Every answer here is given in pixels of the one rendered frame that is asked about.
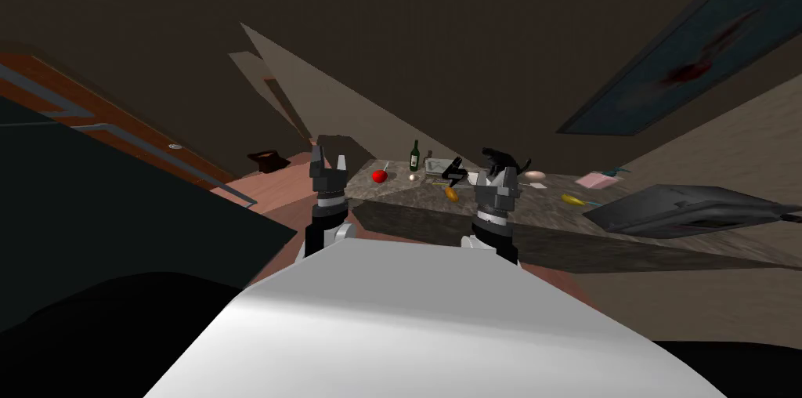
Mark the yellow banana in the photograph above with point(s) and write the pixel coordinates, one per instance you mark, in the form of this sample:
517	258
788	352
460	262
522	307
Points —
572	200

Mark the orange oblong food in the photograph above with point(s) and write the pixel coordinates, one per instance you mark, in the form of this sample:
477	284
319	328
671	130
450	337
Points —
451	193

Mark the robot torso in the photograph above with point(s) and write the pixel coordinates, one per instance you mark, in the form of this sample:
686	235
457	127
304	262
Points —
401	323

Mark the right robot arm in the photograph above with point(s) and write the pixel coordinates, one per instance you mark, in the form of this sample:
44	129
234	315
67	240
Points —
492	235

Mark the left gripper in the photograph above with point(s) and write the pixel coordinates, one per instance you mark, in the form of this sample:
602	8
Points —
328	183

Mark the red apple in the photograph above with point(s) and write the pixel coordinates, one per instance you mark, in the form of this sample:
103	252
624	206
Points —
380	176

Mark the pink round bowl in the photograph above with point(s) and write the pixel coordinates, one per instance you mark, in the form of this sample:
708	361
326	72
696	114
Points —
534	176

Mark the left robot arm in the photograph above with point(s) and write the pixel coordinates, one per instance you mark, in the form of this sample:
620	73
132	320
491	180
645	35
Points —
321	229

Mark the brown wooden door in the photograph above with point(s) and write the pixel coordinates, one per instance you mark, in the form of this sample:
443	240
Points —
100	111

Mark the dark framed wall picture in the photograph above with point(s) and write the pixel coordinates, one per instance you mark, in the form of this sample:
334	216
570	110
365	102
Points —
689	47

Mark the black lumpy object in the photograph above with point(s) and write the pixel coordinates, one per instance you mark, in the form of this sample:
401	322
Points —
501	158

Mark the green wine bottle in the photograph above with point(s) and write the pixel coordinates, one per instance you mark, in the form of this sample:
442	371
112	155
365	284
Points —
414	158

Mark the black faucet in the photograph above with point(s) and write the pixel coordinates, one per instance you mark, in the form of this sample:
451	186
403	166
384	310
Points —
453	171

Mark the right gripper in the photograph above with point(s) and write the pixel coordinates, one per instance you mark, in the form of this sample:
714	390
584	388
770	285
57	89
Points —
497	198

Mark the grey sink basin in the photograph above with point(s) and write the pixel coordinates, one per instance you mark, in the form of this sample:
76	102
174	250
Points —
437	166

